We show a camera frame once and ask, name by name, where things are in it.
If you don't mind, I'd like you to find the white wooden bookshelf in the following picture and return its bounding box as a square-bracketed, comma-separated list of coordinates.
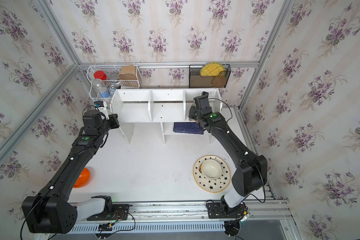
[110, 89, 223, 144]

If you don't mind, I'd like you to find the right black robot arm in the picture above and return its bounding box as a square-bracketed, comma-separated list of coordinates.
[189, 92, 268, 211]

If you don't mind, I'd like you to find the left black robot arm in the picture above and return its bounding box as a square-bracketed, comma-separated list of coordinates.
[22, 110, 120, 234]

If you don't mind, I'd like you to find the clear plastic water bottle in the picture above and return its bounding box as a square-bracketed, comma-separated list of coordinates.
[92, 79, 111, 98]

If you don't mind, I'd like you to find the black mesh basket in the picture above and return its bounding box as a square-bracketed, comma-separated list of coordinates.
[189, 64, 231, 89]

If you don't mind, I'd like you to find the brown round coaster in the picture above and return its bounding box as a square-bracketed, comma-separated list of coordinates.
[211, 76, 228, 88]

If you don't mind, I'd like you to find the yellow round woven mat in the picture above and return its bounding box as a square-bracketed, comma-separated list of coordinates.
[200, 63, 225, 77]

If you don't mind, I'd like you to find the brown cardboard box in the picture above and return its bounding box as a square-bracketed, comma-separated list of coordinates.
[118, 65, 142, 89]

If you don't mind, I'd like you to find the cream ceramic bowl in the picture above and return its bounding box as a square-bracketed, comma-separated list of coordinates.
[201, 159, 222, 180]

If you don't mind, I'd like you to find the star patterned plate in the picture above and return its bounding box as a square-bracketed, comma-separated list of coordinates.
[193, 155, 231, 193]

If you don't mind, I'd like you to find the orange plastic bowl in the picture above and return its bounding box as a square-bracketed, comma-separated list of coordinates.
[74, 168, 91, 188]

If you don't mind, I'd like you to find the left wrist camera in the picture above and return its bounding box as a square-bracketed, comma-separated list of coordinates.
[94, 101, 107, 110]

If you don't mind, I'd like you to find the white wire basket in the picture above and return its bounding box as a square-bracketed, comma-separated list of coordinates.
[86, 65, 137, 102]

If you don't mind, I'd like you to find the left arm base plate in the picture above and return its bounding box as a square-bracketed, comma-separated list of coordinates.
[86, 204, 130, 221]

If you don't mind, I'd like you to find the aluminium mounting rail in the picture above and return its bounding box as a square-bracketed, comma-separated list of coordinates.
[77, 200, 294, 227]

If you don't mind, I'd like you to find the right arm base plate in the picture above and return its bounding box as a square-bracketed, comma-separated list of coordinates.
[205, 200, 249, 220]

